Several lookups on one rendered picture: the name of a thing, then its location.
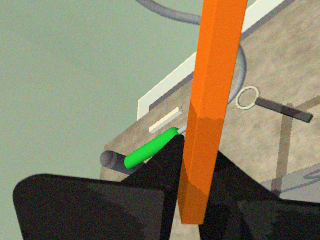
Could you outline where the orange handle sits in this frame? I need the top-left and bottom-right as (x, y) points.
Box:
(177, 0), (248, 224)

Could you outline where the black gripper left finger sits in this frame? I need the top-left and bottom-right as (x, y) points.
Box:
(12, 135), (185, 240)

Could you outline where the grey flat plate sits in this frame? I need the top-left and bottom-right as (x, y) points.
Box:
(100, 0), (320, 203)

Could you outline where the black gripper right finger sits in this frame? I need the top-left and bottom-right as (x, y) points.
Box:
(198, 150), (320, 240)

